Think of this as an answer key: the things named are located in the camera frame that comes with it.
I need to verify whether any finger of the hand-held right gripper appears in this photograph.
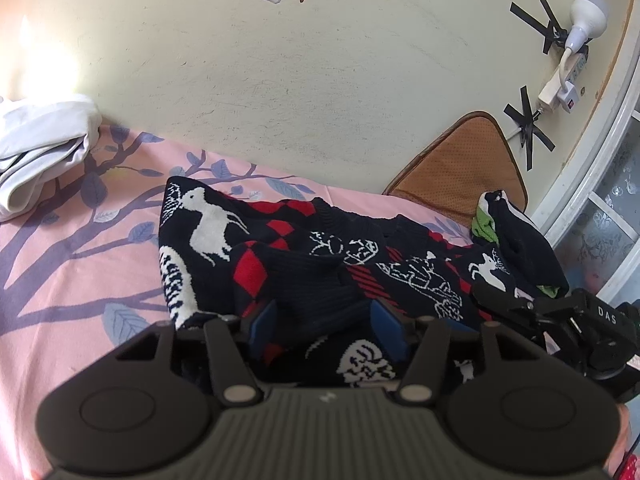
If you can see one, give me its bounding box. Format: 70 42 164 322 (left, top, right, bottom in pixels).
472 280 538 317
500 313 553 353

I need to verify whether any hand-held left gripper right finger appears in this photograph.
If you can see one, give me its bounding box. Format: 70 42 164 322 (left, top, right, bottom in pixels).
371 298 543 404

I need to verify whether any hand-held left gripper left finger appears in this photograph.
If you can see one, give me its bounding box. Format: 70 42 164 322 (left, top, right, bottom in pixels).
112 300 278 404

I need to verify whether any black patterned knit sweater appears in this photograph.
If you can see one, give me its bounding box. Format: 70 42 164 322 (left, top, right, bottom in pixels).
157 176 521 391

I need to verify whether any black garment with green trim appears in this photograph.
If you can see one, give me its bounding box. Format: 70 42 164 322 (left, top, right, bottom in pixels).
471 190 571 302

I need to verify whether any brown cushion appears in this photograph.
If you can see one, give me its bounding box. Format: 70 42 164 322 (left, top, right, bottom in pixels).
382 110 529 234

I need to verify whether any white framed frosted window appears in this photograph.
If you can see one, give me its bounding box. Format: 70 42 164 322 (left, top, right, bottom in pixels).
530 72 640 306

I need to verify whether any black tape cross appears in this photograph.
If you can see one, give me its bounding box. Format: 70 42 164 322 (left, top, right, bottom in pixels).
504 86 556 171
510 0 571 56

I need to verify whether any pink tree-print bed sheet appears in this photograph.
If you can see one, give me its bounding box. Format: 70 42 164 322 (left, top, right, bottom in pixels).
0 121 481 480

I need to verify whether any white plug adapter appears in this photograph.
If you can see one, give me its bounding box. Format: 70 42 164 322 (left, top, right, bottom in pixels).
556 85 581 114

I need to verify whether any white power strip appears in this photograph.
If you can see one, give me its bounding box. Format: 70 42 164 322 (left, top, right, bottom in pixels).
537 52 589 111

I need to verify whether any white folded cloth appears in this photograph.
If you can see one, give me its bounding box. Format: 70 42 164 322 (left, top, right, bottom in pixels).
0 94 104 224

